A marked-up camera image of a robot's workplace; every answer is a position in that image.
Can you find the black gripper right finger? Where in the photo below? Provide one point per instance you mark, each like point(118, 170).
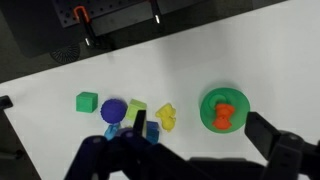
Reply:
point(283, 153)

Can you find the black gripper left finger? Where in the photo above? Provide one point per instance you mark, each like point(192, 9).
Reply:
point(110, 156)

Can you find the orange animal toy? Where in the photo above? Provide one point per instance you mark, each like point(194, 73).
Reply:
point(223, 116)

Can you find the light blue toy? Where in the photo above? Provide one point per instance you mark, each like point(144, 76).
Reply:
point(111, 131)

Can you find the purple bumpy ball toy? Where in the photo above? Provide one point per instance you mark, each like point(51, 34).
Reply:
point(113, 111)

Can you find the blue car toy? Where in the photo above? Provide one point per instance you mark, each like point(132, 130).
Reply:
point(152, 131)

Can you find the yellow bear toy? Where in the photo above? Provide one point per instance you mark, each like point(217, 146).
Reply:
point(166, 116)

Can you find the green plastic bowl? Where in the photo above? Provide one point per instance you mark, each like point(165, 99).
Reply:
point(208, 113)

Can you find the light green block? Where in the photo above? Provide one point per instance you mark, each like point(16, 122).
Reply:
point(133, 108)

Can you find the dark green block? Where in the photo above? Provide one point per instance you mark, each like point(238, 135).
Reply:
point(86, 102)

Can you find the black round ribbed disc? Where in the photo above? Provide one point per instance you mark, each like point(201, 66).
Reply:
point(65, 53)

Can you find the black clamp with metal tip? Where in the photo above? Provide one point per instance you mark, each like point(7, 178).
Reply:
point(156, 11)

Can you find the black table edge bracket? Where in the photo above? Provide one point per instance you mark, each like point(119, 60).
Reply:
point(4, 101)

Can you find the black perforated mount board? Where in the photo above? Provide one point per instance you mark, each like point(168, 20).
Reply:
point(113, 10)

